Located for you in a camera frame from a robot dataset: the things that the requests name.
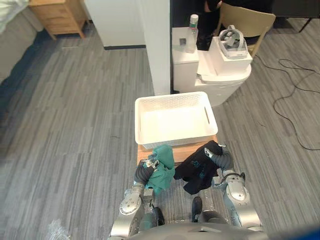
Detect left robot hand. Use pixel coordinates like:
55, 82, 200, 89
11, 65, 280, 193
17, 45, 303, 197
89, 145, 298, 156
133, 154, 161, 186

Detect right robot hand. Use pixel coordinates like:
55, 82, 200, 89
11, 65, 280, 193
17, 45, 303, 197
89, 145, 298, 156
204, 143, 235, 174

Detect green cloth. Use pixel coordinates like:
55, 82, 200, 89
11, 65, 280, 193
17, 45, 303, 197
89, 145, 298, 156
145, 144, 176, 196

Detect black cloth with teal print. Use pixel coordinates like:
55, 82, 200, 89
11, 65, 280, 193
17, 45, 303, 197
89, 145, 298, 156
173, 139, 224, 195

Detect white plastic laundry basket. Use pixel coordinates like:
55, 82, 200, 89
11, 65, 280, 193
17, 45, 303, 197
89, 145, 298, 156
134, 91, 219, 150

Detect bed with grey base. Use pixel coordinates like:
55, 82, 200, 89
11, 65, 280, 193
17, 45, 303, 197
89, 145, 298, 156
0, 0, 43, 83

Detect small wooden table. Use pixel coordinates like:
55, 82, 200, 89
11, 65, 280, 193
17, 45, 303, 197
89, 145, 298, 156
136, 134, 218, 167

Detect robot torso and legs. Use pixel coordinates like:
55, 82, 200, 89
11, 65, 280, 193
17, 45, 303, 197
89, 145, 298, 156
129, 196, 269, 240

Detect white round-front cabinet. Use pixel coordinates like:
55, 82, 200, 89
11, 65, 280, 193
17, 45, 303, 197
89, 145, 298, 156
171, 26, 252, 108

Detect white paper sheets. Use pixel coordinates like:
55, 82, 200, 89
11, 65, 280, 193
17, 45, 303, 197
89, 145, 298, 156
195, 49, 218, 81

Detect white box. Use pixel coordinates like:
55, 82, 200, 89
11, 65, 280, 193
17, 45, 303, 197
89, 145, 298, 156
207, 36, 253, 77

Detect white VR headset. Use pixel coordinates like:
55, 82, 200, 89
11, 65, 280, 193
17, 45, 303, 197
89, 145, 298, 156
218, 24, 248, 60

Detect clear plastic bottle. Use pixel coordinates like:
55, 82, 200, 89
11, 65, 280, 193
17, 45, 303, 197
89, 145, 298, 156
185, 13, 200, 54

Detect white partition pillar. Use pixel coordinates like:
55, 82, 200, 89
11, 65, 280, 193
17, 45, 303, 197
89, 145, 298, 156
142, 0, 172, 96

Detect wooden chair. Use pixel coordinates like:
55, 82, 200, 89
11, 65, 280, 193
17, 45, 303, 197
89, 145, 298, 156
212, 2, 277, 58

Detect wooden nightstand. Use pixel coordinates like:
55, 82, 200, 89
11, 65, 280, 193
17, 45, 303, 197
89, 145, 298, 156
27, 0, 90, 41

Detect black floor cable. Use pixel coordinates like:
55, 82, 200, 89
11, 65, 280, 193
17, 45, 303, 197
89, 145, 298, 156
253, 52, 320, 151

